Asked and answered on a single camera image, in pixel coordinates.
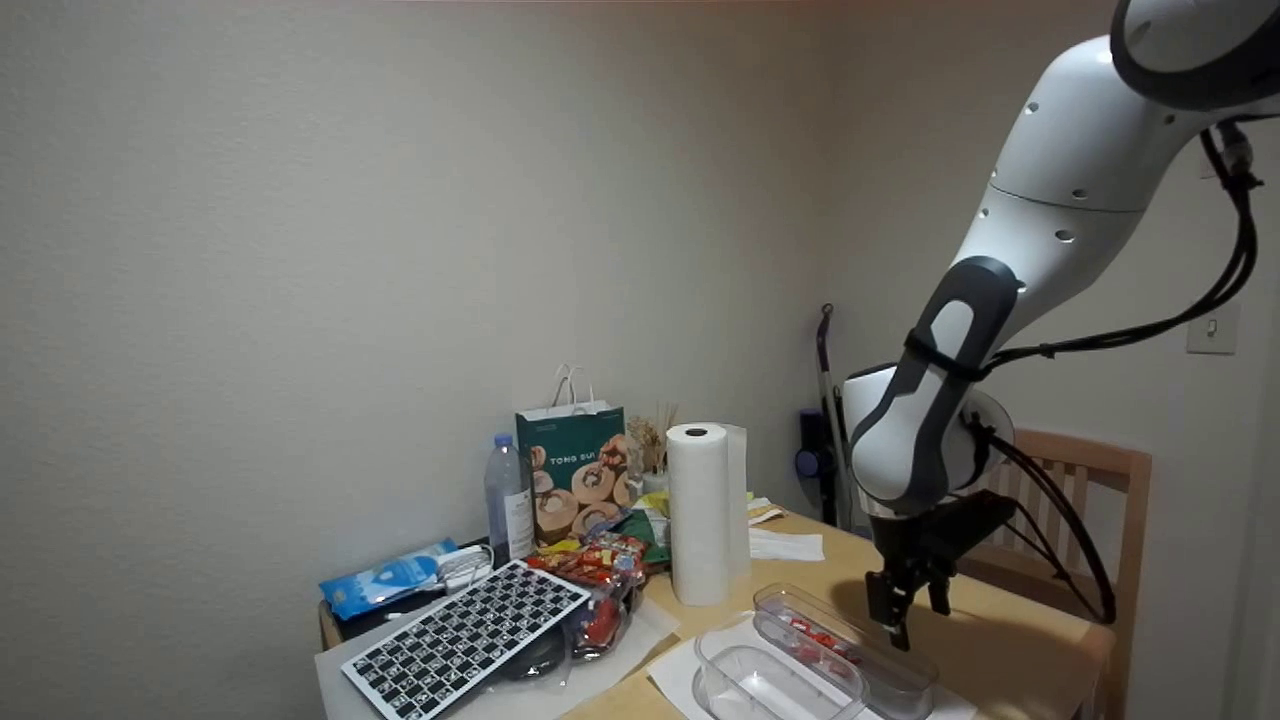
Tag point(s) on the green printed gift bag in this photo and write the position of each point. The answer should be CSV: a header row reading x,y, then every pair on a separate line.
x,y
564,434

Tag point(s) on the small white paper note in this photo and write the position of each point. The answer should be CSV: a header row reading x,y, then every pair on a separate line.
x,y
786,545

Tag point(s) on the red container contents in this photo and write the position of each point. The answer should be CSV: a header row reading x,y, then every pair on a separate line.
x,y
823,640

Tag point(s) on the white paper towel roll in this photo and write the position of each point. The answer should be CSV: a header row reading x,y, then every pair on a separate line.
x,y
701,523

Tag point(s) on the clear plastic water bottle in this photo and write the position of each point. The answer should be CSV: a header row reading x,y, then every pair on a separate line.
x,y
500,500

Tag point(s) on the green yellow snack bag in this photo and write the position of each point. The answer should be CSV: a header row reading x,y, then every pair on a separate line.
x,y
655,529

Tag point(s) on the black round dish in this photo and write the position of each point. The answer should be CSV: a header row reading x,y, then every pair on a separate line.
x,y
539,662

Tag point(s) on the clear plastic container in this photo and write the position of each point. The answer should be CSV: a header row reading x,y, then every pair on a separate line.
x,y
772,681
907,681

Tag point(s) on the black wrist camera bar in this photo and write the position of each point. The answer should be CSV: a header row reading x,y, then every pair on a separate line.
x,y
982,518

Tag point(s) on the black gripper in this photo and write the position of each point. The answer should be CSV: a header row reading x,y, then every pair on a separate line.
x,y
921,545

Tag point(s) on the blue tissue pack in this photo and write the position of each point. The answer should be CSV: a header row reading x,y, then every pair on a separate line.
x,y
386,587

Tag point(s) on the black white checkerboard panel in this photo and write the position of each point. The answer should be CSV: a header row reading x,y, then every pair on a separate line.
x,y
460,640

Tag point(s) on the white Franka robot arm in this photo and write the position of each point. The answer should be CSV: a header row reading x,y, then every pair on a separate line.
x,y
1065,175

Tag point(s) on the silver foil packet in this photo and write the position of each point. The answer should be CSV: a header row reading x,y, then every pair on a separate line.
x,y
467,566

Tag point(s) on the wooden slatted chair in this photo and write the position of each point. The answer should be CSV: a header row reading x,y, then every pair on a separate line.
x,y
1123,464

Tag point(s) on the red snack bag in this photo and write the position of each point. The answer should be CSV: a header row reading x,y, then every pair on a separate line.
x,y
601,566

